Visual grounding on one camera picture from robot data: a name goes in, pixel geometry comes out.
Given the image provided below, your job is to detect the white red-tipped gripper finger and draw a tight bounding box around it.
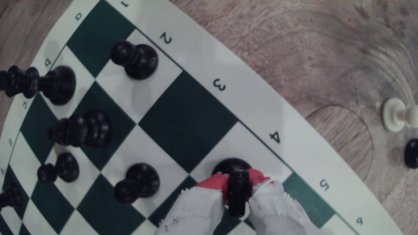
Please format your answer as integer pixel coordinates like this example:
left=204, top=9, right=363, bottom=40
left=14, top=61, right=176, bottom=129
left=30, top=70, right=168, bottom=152
left=248, top=169, right=322, bottom=235
left=153, top=173, right=230, bottom=235

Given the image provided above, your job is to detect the black knight chess piece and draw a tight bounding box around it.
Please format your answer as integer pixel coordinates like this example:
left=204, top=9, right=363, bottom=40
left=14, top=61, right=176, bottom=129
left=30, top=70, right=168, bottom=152
left=212, top=158, right=253, bottom=217

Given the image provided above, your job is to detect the black pawn chess piece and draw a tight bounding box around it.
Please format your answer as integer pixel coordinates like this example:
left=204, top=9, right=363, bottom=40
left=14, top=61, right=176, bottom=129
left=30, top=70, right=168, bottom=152
left=114, top=163, right=161, bottom=204
left=37, top=152, right=80, bottom=185
left=110, top=40, right=159, bottom=80

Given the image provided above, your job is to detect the black bishop chess piece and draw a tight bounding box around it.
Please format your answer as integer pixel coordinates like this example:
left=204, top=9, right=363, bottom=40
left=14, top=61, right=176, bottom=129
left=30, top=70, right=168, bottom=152
left=48, top=110, right=112, bottom=148

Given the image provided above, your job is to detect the black round chess piece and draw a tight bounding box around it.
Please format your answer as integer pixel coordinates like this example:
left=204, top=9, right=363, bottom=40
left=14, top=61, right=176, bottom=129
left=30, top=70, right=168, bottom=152
left=404, top=138, right=418, bottom=169

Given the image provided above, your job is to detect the white pawn chess piece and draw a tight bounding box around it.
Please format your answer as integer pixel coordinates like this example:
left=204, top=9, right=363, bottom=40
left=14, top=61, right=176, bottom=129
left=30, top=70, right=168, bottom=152
left=381, top=97, right=418, bottom=133

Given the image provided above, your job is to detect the green white chess mat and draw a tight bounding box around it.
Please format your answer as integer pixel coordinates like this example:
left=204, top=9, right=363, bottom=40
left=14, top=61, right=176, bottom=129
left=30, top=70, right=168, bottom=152
left=0, top=0, right=404, bottom=235

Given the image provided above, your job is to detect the black rook chess piece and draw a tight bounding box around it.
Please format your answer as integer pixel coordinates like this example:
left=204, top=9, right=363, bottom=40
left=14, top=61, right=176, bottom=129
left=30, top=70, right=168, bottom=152
left=0, top=182, right=23, bottom=211

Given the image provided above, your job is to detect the black king chess piece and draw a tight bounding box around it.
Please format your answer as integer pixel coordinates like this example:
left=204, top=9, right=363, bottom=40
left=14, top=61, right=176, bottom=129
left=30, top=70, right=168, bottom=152
left=0, top=65, right=77, bottom=106

